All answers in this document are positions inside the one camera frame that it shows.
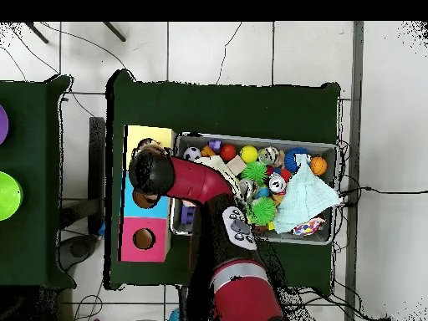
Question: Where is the cream muslin cloth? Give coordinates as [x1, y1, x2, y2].
[195, 155, 242, 198]

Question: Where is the black stand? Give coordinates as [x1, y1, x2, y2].
[87, 115, 107, 236]

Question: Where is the wooden cube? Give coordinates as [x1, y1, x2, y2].
[226, 154, 247, 176]

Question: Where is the green spiky rubber ball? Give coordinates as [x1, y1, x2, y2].
[247, 196, 278, 226]
[240, 160, 268, 185]

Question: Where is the multicoloured patterned cloth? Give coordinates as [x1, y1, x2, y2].
[291, 217, 327, 237]
[135, 137, 162, 153]

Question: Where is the black power cable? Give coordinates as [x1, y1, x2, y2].
[340, 186, 428, 198]

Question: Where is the dark green table cloth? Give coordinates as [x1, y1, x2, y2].
[0, 74, 77, 291]
[104, 69, 343, 291]

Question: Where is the shallow mesh bin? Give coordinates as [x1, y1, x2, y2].
[169, 131, 342, 246]

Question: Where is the purple bowl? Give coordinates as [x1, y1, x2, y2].
[0, 104, 10, 146]

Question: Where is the green bowl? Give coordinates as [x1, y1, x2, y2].
[0, 171, 24, 222]

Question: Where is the wooden box with three holes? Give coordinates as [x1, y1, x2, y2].
[117, 125, 177, 264]

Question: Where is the black tripod leg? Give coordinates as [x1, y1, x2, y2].
[24, 21, 50, 45]
[102, 21, 127, 43]

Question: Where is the black and white soccer ball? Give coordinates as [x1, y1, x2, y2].
[182, 146, 202, 162]

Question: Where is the yellow ball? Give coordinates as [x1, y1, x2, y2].
[239, 145, 259, 164]

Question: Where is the red ball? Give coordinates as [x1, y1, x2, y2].
[219, 143, 237, 162]

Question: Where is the orange basketball toy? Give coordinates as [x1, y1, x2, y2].
[309, 156, 329, 176]

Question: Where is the mint muslin cloth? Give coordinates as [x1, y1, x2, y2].
[273, 153, 344, 235]

